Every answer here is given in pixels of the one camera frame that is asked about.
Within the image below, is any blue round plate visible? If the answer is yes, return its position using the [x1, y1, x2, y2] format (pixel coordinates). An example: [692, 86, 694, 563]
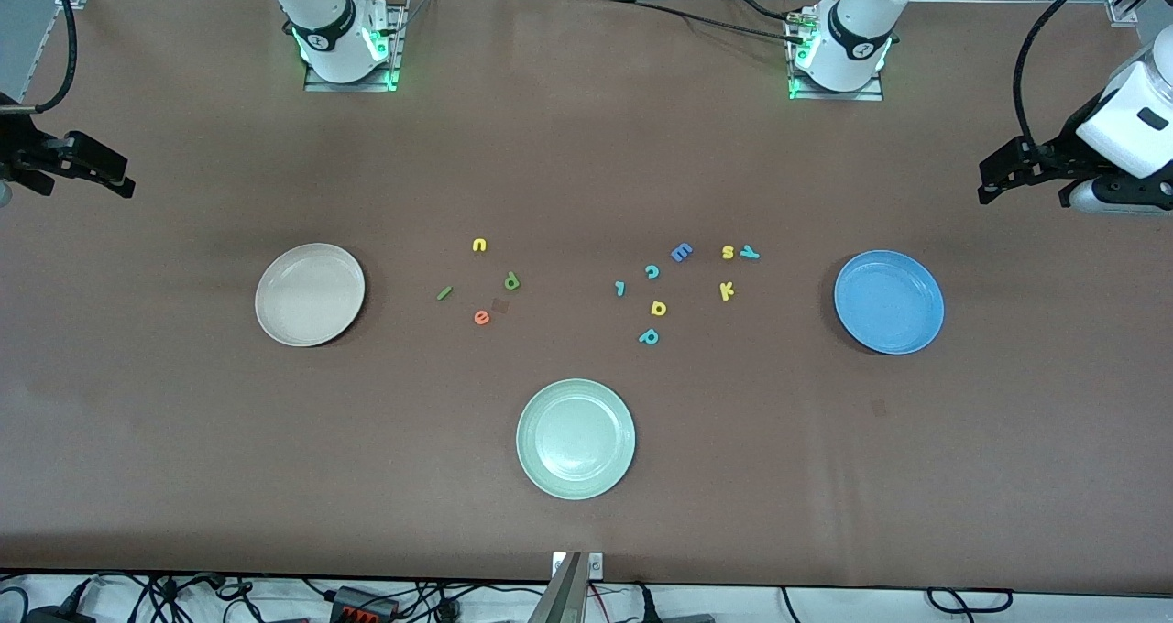
[833, 249, 946, 356]

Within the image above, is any beige round plate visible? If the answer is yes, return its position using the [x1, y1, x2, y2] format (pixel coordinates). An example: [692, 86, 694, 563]
[255, 243, 367, 348]

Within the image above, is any brown table cover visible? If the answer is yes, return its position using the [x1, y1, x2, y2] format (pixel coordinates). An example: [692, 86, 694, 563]
[0, 0, 1173, 596]

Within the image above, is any pale green round plate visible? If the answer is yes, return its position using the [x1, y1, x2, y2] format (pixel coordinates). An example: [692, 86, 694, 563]
[516, 378, 637, 501]

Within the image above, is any black red power strip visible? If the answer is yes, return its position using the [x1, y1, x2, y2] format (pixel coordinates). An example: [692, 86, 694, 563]
[328, 585, 401, 620]

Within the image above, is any black plug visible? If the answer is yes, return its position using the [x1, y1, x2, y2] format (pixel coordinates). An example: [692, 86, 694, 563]
[632, 586, 716, 623]

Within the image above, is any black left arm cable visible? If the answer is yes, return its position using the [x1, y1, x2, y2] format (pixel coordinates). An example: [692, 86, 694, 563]
[1012, 0, 1112, 148]

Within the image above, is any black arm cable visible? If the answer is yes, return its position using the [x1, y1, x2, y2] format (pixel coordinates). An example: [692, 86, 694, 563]
[35, 0, 80, 113]
[1012, 0, 1112, 148]

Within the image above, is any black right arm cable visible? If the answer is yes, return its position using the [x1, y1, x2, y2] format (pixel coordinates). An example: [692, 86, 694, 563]
[35, 0, 80, 113]

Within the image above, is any short black curved cable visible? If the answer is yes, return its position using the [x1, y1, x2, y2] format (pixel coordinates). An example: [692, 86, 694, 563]
[719, 0, 798, 24]

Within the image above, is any long black table cable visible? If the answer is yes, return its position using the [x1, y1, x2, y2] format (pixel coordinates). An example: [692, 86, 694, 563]
[607, 0, 806, 43]

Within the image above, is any black cable loop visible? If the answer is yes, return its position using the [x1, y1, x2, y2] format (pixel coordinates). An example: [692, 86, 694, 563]
[926, 586, 1014, 615]

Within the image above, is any grey metal mount bar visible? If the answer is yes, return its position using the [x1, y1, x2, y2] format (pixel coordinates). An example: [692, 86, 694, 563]
[527, 552, 587, 623]

